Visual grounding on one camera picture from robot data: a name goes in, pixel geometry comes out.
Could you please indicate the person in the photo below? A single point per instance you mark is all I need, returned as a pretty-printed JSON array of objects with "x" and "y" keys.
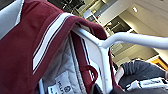
[{"x": 143, "y": 70}]

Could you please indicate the ceiling light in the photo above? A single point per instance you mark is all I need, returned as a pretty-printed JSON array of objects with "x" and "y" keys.
[{"x": 134, "y": 9}]

